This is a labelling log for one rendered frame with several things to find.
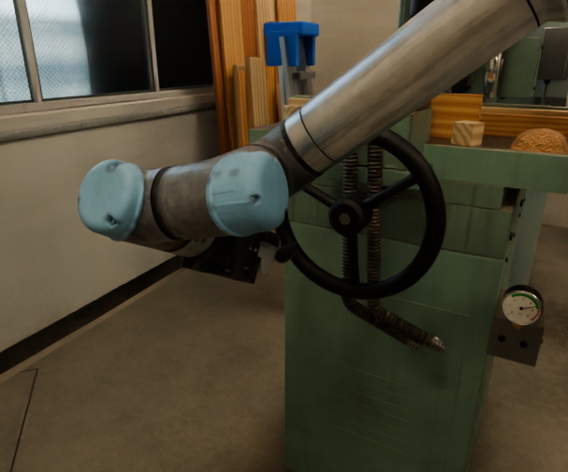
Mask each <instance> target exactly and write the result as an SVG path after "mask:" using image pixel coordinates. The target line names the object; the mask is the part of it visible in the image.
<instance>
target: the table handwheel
mask: <svg viewBox="0 0 568 472"><path fill-rule="evenodd" d="M369 143H371V144H374V145H376V146H379V147H381V148H383V149H385V150H386V151H388V152H389V153H391V154H392V155H394V156H395V157H396V158H398V160H399V161H400V162H401V163H402V164H403V165H404V166H405V167H406V169H408V170H409V171H410V173H411V174H409V175H408V176H406V177H404V178H403V179H401V180H399V181H398V182H396V183H394V184H393V185H392V186H390V187H388V186H382V188H381V189H382V191H381V192H379V193H377V194H375V195H373V196H371V197H369V196H368V193H369V192H368V191H365V192H364V193H362V194H361V195H359V194H356V193H352V194H348V195H346V196H344V197H343V198H341V199H339V200H337V199H334V198H333V197H332V196H330V195H328V194H327V193H325V192H323V191H321V190H320V189H318V188H316V187H314V186H313V185H311V184H307V185H306V186H305V187H304V188H303V189H302V191H304V192H306V193H307V194H309V195H310V196H312V197H313V198H315V199H317V200H319V201H320V202H322V203H323V204H325V205H326V206H328V207H329V208H330V209H329V212H328V220H329V223H330V225H331V226H332V228H333V229H334V230H335V231H336V232H337V233H339V234H341V235H342V236H346V238H347V247H348V257H349V275H350V281H348V280H344V279H341V278H339V277H337V276H334V275H332V274H330V273H328V272H326V271H325V270H323V269H322V268H320V267H319V266H318V265H316V264H315V263H314V262H313V261H312V260H311V259H310V258H309V257H308V256H307V255H306V253H305V252H304V251H303V249H302V248H301V247H300V246H299V247H300V249H299V251H298V252H297V253H296V254H295V256H293V257H292V258H291V259H290V260H291V261H292V262H293V263H294V265H295V266H296V267H297V268H298V269H299V270H300V271H301V272H302V273H303V274H304V275H305V276H306V277H307V278H309V279H310V280H311V281H313V282H314V283H315V284H316V285H318V286H319V287H321V288H323V289H325V290H327V291H329V292H332V293H334V294H337V295H340V296H343V297H346V298H351V299H357V300H376V299H382V298H386V297H390V296H393V295H396V294H398V293H401V292H403V291H404V290H406V289H407V288H410V287H411V286H413V285H414V284H415V283H417V282H418V281H419V280H420V279H421V278H422V277H423V276H424V275H425V274H426V273H427V272H428V270H429V269H430V267H431V266H432V265H433V263H434V261H435V260H436V259H437V257H438V255H439V253H440V250H441V248H442V245H443V242H444V235H445V228H446V208H445V202H444V194H443V190H442V188H441V186H440V183H439V181H438V178H437V176H436V174H435V172H434V171H433V169H432V167H431V166H430V163H429V162H428V161H427V159H426V158H425V157H424V156H423V155H422V154H421V153H420V152H419V151H418V150H417V149H416V148H415V147H414V145H413V144H412V143H411V142H409V141H408V140H406V139H405V138H404V137H402V136H401V135H399V134H397V133H396V132H394V131H392V130H390V129H388V130H387V131H385V132H384V133H382V134H381V135H379V136H378V137H376V138H375V139H374V140H372V141H370V142H369ZM415 184H417V185H418V187H419V189H420V191H421V194H422V197H423V200H424V204H425V210H426V229H425V234H424V238H423V242H422V244H421V246H420V248H419V250H418V252H417V254H416V255H415V257H414V259H413V260H412V261H411V262H410V264H409V265H408V266H407V267H405V268H404V269H403V270H402V271H400V272H399V273H397V274H395V275H393V276H391V277H389V278H387V279H385V280H382V281H378V282H371V283H360V277H359V265H358V243H357V234H358V233H359V232H360V231H362V230H363V229H364V228H366V227H367V226H368V225H369V224H370V222H371V220H372V216H373V208H375V207H376V206H378V205H380V204H381V205H382V204H383V203H385V202H386V201H387V200H388V199H391V198H392V197H394V196H396V195H398V194H399V193H400V192H402V191H404V190H406V189H408V188H410V187H412V186H414V185H415ZM275 231H276V234H278V235H279V236H280V237H281V245H282V246H285V245H287V244H290V243H293V242H296V243H298V241H297V239H296V237H295V235H294V233H293V230H292V228H291V225H290V222H289V217H288V212H286V213H284V221H283V223H282V224H281V225H280V226H279V227H278V228H276V229H275Z"/></svg>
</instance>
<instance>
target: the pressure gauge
mask: <svg viewBox="0 0 568 472"><path fill-rule="evenodd" d="M543 304H544V302H543V298H542V296H541V294H540V293H539V292H538V291H537V290H536V289H535V288H532V287H530V286H526V285H515V286H512V287H510V288H509V289H507V290H506V291H505V292H504V294H503V296H502V300H501V304H500V308H501V312H502V315H503V316H504V317H505V318H506V319H507V320H508V321H510V322H512V323H513V324H512V326H513V327H514V328H516V329H522V327H523V326H528V325H532V324H534V323H536V322H537V321H538V320H539V319H540V318H541V317H542V315H543V311H544V309H543ZM520 306H522V307H523V308H526V307H532V308H526V309H523V310H519V307H520ZM534 306H538V307H534Z"/></svg>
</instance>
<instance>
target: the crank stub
mask: <svg viewBox="0 0 568 472"><path fill-rule="evenodd" d="M299 249H300V247H299V244H298V243H296V242H293V243H290V244H287V245H285V246H283V247H281V248H280V249H279V250H277V251H276V253H275V259H276V261H277V262H279V263H282V264H283V263H286V262H287V261H288V260H290V259H291V258H292V257H293V256H295V254H296V253H297V252H298V251H299Z"/></svg>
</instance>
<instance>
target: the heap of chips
mask: <svg viewBox="0 0 568 472"><path fill-rule="evenodd" d="M509 150H520V151H532V152H543V153H554V154H565V155H568V142H567V141H566V138H565V136H563V135H562V134H561V133H560V132H558V131H555V130H552V129H548V128H535V129H529V130H527V131H525V132H522V133H520V134H519V135H518V136H517V138H516V139H515V141H514V142H513V144H512V145H511V147H510V148H509Z"/></svg>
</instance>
